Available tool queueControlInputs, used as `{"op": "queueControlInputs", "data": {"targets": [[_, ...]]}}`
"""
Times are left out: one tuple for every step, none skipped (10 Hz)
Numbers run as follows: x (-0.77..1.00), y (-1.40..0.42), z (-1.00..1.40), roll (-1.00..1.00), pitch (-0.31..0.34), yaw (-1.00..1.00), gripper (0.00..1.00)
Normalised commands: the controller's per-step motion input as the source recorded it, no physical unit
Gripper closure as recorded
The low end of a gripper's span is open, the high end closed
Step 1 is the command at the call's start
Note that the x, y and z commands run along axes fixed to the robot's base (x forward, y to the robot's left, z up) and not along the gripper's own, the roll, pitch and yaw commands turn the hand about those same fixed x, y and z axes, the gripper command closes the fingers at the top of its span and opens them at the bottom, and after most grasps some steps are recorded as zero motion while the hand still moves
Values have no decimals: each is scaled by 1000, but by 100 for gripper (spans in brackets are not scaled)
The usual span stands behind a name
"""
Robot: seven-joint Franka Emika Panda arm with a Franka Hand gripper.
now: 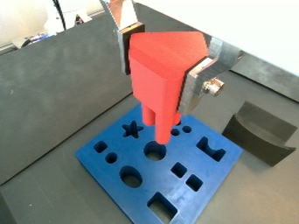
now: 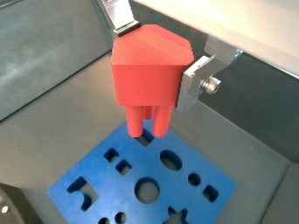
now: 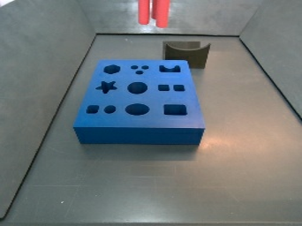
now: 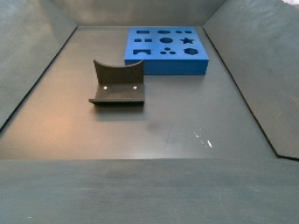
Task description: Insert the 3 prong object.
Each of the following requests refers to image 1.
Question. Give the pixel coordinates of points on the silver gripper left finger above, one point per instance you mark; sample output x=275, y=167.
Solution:
x=123, y=15

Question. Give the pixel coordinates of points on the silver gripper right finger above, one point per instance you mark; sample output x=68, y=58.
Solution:
x=201, y=79

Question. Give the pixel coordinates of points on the red three prong block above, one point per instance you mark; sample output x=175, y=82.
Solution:
x=160, y=57

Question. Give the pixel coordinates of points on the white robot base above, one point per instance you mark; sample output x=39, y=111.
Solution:
x=64, y=14

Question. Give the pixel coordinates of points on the black curved holder block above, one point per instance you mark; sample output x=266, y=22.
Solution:
x=261, y=133

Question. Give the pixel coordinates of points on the dark grey foam panel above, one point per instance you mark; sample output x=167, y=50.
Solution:
x=64, y=81

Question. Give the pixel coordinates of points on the blue shape sorter board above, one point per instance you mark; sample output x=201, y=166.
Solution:
x=160, y=183

